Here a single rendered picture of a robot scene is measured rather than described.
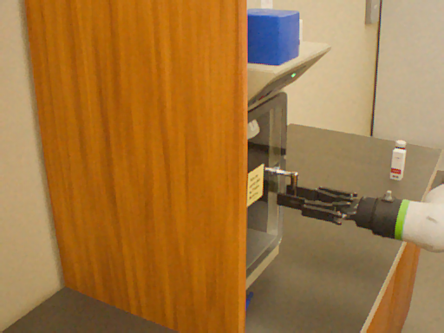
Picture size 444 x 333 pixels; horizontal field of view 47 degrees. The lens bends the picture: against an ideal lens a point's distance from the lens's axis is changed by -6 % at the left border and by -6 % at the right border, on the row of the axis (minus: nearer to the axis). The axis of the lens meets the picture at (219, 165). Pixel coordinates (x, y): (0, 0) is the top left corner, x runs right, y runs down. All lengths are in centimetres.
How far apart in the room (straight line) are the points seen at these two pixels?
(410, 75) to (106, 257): 320
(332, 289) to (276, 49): 64
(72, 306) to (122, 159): 42
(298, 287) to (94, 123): 63
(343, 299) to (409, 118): 296
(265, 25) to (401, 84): 319
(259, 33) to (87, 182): 48
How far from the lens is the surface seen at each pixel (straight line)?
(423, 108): 412
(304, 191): 131
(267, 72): 93
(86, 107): 108
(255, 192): 119
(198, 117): 92
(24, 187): 125
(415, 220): 119
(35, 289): 136
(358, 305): 130
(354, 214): 122
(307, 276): 138
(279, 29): 95
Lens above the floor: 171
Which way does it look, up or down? 23 degrees down
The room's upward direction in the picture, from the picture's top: 1 degrees counter-clockwise
